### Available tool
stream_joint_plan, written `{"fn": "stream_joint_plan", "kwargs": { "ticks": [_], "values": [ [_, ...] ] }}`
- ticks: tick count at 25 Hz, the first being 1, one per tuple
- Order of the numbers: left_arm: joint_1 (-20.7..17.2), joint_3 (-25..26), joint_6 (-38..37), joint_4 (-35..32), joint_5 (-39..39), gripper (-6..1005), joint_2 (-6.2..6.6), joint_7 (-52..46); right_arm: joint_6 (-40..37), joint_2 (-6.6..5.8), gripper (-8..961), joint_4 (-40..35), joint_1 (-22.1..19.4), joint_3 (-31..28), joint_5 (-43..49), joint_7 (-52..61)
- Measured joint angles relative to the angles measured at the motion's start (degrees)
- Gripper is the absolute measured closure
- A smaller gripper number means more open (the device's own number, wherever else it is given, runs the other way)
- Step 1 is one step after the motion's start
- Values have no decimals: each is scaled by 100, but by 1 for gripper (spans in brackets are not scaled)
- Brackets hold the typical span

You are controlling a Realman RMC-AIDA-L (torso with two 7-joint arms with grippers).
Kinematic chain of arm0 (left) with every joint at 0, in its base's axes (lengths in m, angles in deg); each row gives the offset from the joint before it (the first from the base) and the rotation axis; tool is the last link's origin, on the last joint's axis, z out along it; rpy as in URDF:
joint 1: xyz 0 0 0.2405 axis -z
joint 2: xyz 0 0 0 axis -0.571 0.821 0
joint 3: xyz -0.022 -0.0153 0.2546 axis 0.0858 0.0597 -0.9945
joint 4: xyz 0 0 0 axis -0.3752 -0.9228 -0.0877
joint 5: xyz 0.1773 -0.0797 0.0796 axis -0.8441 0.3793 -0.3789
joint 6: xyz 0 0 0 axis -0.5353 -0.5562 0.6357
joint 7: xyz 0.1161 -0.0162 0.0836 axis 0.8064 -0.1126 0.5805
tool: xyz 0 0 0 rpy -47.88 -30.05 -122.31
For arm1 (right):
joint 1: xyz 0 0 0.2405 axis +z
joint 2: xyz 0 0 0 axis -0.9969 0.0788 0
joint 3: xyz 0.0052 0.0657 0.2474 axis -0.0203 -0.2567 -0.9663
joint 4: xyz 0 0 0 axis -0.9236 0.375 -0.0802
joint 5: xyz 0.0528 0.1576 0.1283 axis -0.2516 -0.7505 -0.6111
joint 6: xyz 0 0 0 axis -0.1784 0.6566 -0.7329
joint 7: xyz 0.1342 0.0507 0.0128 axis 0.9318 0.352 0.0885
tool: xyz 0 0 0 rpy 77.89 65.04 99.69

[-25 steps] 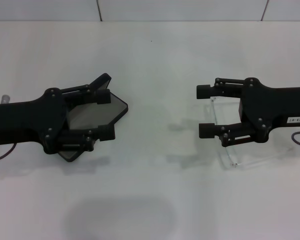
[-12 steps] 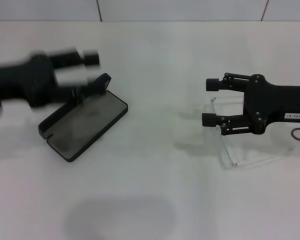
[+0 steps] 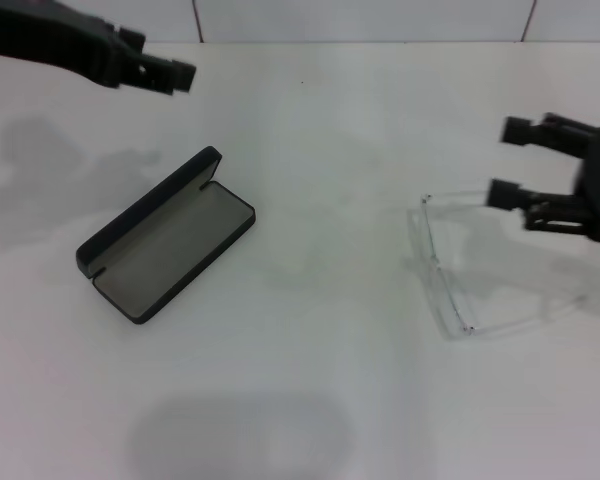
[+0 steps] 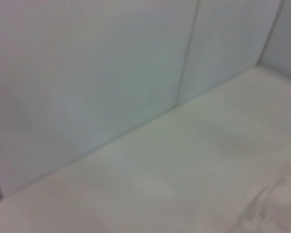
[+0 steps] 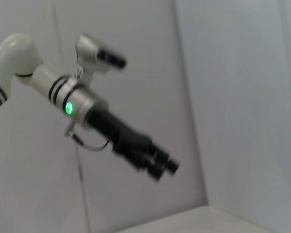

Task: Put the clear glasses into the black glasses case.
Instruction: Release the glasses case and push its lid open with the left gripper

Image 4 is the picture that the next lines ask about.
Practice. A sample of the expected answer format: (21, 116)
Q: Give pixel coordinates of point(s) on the clear transparent glasses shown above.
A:
(263, 195)

